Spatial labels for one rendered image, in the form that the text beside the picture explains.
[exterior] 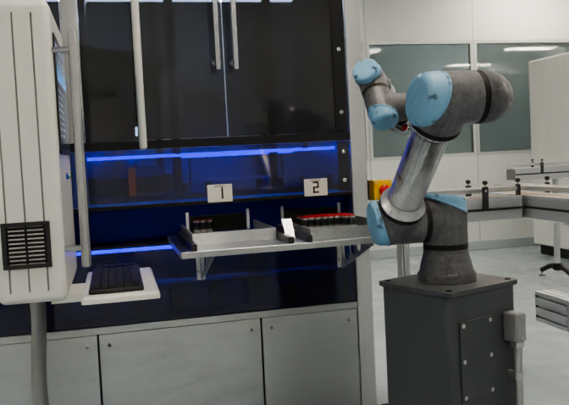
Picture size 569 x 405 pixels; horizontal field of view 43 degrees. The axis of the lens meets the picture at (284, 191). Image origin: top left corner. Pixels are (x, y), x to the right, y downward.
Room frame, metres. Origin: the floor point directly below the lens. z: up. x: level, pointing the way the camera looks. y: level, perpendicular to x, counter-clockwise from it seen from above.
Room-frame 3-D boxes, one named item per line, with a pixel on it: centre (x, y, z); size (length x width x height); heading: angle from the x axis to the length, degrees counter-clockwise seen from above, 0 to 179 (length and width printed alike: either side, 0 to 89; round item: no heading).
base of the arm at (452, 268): (1.89, -0.42, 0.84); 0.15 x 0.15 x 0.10
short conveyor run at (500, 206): (2.82, -0.59, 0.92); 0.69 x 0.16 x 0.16; 104
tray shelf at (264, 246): (2.33, 0.02, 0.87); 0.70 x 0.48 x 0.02; 104
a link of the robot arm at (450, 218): (1.88, -0.41, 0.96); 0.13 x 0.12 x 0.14; 104
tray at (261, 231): (2.36, 0.20, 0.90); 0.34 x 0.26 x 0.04; 14
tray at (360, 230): (2.33, -0.16, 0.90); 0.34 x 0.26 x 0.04; 13
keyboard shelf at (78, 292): (2.04, 0.52, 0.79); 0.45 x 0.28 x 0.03; 13
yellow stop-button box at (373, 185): (2.62, -0.35, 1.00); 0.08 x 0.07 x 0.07; 14
